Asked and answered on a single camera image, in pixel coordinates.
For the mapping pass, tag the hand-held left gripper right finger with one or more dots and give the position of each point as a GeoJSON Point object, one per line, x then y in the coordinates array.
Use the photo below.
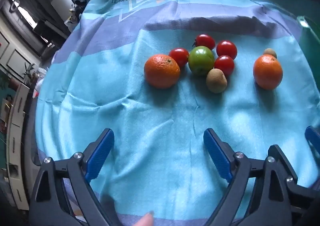
{"type": "Point", "coordinates": [217, 155]}

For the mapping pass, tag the white cylindrical object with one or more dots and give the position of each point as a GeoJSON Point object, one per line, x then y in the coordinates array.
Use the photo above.
{"type": "Point", "coordinates": [62, 1]}

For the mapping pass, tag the white sideboard cabinet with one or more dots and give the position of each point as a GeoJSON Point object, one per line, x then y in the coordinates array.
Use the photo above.
{"type": "Point", "coordinates": [16, 140]}

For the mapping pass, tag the green bowl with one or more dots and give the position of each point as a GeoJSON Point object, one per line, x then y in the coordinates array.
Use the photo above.
{"type": "Point", "coordinates": [311, 38]}

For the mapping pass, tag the striped blue printed blanket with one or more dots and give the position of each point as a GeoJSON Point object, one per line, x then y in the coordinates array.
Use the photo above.
{"type": "Point", "coordinates": [150, 120]}

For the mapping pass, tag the green tomato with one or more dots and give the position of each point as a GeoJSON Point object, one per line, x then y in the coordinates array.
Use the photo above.
{"type": "Point", "coordinates": [201, 60]}

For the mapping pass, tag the small brown kiwi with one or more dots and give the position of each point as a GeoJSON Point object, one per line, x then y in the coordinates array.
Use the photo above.
{"type": "Point", "coordinates": [270, 52]}

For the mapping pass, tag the red tomato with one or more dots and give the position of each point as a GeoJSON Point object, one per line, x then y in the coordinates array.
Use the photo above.
{"type": "Point", "coordinates": [226, 49]}
{"type": "Point", "coordinates": [205, 41]}
{"type": "Point", "coordinates": [178, 56]}
{"type": "Point", "coordinates": [224, 65]}

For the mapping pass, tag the large orange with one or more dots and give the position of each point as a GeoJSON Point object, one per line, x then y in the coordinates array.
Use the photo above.
{"type": "Point", "coordinates": [267, 72]}
{"type": "Point", "coordinates": [162, 71]}

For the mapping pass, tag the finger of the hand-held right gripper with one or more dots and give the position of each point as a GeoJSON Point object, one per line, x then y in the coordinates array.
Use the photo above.
{"type": "Point", "coordinates": [285, 166]}
{"type": "Point", "coordinates": [313, 139]}

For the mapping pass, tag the person's left hand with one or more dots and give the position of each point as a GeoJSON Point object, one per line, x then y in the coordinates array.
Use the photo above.
{"type": "Point", "coordinates": [143, 219]}

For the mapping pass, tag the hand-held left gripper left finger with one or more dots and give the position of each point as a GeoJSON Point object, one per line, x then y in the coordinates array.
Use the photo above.
{"type": "Point", "coordinates": [100, 153]}

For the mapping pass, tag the potted plant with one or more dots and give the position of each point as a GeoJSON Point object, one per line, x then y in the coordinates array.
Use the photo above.
{"type": "Point", "coordinates": [30, 72]}

